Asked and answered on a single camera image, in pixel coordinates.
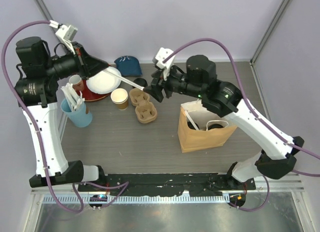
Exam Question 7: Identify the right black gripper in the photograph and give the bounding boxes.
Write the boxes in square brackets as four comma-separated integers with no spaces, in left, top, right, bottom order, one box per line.
[143,62,205,103]

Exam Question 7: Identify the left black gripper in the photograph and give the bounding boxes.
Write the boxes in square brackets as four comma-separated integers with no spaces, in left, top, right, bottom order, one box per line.
[44,41,110,81]

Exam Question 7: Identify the black coffee lid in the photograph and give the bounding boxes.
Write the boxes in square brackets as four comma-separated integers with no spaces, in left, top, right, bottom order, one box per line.
[187,121,199,130]
[207,123,224,130]

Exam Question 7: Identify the brown paper bag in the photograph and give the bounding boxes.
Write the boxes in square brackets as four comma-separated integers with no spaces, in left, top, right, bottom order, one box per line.
[178,100,237,153]

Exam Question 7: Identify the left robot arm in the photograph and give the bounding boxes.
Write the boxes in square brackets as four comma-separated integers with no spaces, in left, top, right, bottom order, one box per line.
[14,37,109,191]

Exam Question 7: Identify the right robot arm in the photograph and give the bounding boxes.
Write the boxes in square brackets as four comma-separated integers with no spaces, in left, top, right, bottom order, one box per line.
[144,55,304,189]

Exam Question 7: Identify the small pink floral mug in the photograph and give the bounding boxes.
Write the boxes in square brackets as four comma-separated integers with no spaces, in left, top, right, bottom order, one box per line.
[68,75,85,92]

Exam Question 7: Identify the stack of black lids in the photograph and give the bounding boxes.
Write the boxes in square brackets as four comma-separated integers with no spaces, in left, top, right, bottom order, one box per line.
[133,78,148,87]

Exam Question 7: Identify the white paper plate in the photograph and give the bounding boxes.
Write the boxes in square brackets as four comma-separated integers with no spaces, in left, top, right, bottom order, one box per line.
[86,67,121,94]

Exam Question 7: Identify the brown pulp cup carrier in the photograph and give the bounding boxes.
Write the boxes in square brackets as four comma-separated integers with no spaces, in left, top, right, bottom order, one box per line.
[129,88,158,124]

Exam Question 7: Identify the red round tray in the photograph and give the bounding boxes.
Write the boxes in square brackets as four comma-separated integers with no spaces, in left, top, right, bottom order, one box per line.
[81,79,110,102]

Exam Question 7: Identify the stacked brown paper cups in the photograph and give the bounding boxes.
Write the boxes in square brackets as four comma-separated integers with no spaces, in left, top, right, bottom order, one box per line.
[110,88,129,110]

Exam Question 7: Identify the light blue holder cup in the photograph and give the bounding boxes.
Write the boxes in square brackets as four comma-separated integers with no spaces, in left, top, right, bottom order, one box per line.
[60,99,93,128]

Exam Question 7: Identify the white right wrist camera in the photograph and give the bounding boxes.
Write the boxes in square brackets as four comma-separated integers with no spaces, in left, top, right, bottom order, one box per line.
[152,47,175,81]

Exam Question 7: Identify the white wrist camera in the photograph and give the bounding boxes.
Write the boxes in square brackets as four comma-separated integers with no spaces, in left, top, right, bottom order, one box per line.
[152,47,175,81]
[49,20,78,55]

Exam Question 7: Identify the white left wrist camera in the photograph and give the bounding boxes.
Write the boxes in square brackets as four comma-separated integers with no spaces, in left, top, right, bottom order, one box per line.
[49,20,78,55]

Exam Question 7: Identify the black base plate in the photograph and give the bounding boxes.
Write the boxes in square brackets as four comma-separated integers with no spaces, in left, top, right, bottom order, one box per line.
[76,172,257,196]

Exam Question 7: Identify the aluminium rail frame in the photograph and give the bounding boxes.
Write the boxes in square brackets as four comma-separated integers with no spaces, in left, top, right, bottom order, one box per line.
[31,171,306,205]

